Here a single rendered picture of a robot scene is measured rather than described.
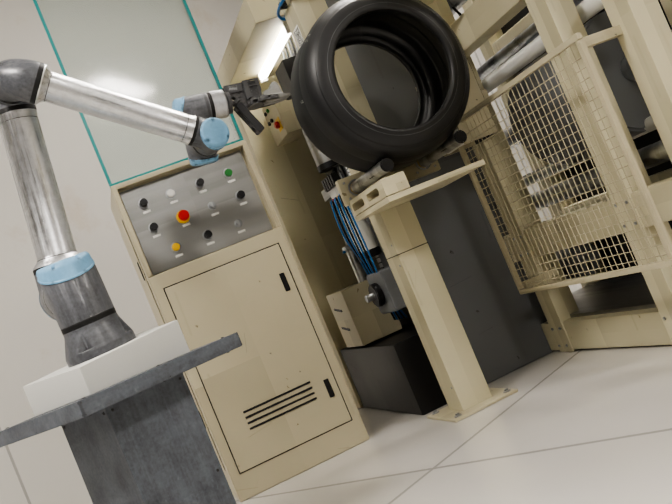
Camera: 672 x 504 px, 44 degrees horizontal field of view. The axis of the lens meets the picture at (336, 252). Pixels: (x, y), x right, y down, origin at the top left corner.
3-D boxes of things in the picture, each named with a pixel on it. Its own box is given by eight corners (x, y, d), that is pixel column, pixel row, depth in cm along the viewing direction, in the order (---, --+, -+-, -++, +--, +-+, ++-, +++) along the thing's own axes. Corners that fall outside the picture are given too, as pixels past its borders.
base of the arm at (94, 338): (83, 363, 208) (67, 327, 207) (59, 370, 223) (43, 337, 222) (147, 333, 220) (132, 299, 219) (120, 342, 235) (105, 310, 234)
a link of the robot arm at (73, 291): (62, 329, 211) (34, 266, 210) (57, 331, 226) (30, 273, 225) (118, 305, 217) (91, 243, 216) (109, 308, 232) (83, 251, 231)
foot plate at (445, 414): (427, 418, 313) (425, 413, 313) (486, 389, 321) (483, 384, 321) (455, 422, 288) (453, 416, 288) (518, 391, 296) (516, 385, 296)
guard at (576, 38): (519, 294, 312) (448, 125, 314) (523, 293, 313) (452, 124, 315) (675, 265, 226) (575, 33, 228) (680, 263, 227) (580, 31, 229)
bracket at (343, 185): (344, 207, 296) (334, 182, 296) (438, 170, 308) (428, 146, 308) (347, 205, 293) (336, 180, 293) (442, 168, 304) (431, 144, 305)
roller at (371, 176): (364, 188, 296) (356, 196, 295) (355, 179, 296) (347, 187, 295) (396, 164, 263) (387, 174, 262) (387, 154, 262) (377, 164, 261)
